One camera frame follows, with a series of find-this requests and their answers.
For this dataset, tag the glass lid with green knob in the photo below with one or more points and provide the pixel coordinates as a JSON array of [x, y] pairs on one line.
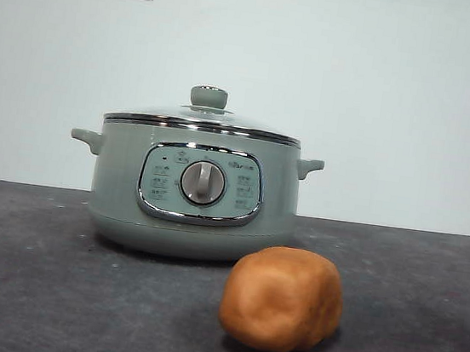
[[209, 97]]

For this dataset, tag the pale green electric pot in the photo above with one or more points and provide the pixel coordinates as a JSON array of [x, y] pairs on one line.
[[121, 196]]

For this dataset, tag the brown potato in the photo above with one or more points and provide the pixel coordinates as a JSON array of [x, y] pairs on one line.
[[281, 302]]

